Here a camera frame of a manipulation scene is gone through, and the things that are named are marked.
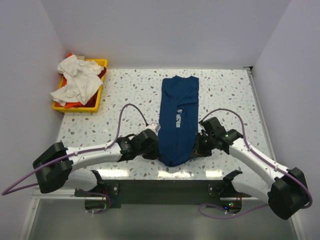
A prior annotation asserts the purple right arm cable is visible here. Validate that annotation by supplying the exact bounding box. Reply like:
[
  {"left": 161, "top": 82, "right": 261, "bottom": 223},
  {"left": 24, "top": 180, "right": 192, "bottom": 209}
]
[{"left": 198, "top": 108, "right": 313, "bottom": 220}]

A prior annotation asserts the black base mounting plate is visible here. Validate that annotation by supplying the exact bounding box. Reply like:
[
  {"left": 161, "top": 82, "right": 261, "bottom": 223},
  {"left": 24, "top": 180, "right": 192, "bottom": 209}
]
[{"left": 74, "top": 180, "right": 249, "bottom": 209}]

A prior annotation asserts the blue printed t-shirt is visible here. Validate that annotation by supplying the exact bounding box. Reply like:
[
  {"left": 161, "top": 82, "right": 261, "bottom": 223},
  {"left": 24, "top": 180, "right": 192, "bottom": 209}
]
[{"left": 158, "top": 75, "right": 199, "bottom": 167}]

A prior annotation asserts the red t-shirt in bin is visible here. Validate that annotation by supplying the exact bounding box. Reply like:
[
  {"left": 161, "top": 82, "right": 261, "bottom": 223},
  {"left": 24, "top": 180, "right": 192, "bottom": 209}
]
[{"left": 86, "top": 66, "right": 107, "bottom": 108}]

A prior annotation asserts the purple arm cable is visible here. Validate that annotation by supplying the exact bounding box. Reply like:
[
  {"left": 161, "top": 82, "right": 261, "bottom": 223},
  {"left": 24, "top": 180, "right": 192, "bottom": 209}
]
[
  {"left": 198, "top": 108, "right": 313, "bottom": 220},
  {"left": 1, "top": 103, "right": 151, "bottom": 197}
]

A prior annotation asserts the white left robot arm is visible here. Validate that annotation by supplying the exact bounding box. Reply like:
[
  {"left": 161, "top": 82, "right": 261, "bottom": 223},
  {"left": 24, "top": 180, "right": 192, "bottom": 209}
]
[{"left": 32, "top": 127, "right": 158, "bottom": 194}]

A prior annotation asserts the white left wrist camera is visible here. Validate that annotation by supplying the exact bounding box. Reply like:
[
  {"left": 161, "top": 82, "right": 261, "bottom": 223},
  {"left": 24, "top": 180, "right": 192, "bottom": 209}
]
[{"left": 146, "top": 122, "right": 161, "bottom": 134}]

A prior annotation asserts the yellow plastic bin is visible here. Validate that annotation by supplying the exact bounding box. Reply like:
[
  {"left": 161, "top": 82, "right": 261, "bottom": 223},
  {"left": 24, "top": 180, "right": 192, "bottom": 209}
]
[{"left": 52, "top": 59, "right": 108, "bottom": 114}]

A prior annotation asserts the white crumpled t-shirt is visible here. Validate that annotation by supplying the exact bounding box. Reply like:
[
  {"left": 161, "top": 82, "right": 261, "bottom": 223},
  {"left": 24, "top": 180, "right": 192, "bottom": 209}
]
[{"left": 50, "top": 54, "right": 104, "bottom": 106}]

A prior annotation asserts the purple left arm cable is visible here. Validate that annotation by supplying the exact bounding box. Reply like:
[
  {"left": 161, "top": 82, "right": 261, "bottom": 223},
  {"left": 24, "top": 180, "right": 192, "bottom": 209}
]
[{"left": 1, "top": 103, "right": 151, "bottom": 197}]

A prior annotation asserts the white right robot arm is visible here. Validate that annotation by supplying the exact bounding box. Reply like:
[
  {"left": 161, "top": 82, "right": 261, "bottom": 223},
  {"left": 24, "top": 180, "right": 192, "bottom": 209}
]
[{"left": 196, "top": 117, "right": 313, "bottom": 220}]

